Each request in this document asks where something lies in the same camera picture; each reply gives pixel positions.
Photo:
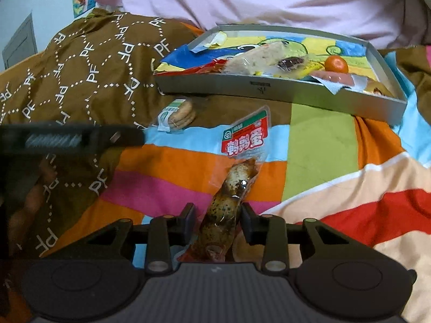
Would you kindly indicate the crayon cartoon drawing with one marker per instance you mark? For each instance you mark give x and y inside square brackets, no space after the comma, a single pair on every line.
[256,42]

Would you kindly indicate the colourful cartoon blanket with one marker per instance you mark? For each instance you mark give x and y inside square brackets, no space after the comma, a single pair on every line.
[320,141]

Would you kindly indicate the red tofu snack packet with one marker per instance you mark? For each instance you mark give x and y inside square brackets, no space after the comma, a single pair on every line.
[188,69]

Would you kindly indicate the small green biscuit packet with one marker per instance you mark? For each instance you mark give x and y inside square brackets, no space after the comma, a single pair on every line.
[175,116]

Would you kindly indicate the orange cracker packet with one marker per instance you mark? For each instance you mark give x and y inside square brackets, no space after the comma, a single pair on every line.
[256,59]

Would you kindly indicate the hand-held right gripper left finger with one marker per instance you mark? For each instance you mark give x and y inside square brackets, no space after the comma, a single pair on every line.
[187,222]

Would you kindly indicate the grey wall panel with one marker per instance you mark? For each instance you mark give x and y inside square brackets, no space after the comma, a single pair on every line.
[20,43]

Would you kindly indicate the pink sausage packet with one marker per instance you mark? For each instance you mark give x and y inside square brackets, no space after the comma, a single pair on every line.
[336,77]

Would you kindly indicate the mandarin orange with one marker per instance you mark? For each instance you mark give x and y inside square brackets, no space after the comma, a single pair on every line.
[336,64]

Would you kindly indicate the quail egg packet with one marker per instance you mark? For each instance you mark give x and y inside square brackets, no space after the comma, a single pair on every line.
[232,181]

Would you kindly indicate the grey shallow tray box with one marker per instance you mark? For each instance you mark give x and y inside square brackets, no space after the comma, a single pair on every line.
[235,89]

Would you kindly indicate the blue and white sachet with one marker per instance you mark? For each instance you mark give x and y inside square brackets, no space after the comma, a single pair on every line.
[183,57]

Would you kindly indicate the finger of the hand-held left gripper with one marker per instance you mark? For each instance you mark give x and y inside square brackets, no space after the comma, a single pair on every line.
[67,139]

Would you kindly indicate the person's left hand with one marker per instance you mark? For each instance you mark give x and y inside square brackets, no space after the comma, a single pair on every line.
[33,198]

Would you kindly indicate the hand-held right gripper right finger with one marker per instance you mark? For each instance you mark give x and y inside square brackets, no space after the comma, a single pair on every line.
[248,223]

